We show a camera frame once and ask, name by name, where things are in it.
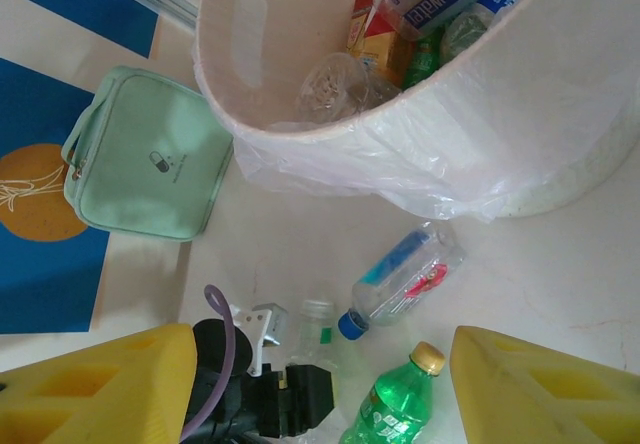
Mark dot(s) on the clear bottle red blue label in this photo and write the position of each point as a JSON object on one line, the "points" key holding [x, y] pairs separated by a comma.
{"points": [[400, 284]]}

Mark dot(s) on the mint green medicine bag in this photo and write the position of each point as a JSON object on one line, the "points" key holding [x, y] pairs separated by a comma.
{"points": [[150, 189]]}

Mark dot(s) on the red orange tea bottle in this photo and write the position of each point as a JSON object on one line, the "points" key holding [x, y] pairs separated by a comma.
{"points": [[380, 44]]}

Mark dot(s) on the green plastic soda bottle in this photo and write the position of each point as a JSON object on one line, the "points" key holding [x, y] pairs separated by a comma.
{"points": [[395, 404], [467, 31], [425, 64]]}

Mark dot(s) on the clear bottle white green label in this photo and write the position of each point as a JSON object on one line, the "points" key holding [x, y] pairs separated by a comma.
{"points": [[317, 329]]}

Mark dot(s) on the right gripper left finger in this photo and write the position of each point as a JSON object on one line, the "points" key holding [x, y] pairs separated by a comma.
{"points": [[150, 364]]}

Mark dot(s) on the clear plastic bin liner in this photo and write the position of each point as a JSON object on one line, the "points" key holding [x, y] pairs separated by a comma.
{"points": [[400, 164]]}

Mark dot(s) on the blue label white cap bottle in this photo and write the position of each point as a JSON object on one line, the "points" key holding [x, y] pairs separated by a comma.
{"points": [[330, 89]]}

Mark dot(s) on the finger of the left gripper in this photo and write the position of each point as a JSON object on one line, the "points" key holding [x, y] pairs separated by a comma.
{"points": [[310, 381], [307, 416]]}

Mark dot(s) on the white round waste bin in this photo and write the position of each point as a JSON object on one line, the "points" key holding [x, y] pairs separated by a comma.
{"points": [[220, 64]]}

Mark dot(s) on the clear soda water bottle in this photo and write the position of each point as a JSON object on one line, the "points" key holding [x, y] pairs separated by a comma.
{"points": [[440, 4]]}

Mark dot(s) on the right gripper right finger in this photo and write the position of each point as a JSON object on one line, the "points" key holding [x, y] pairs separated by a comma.
{"points": [[500, 389]]}

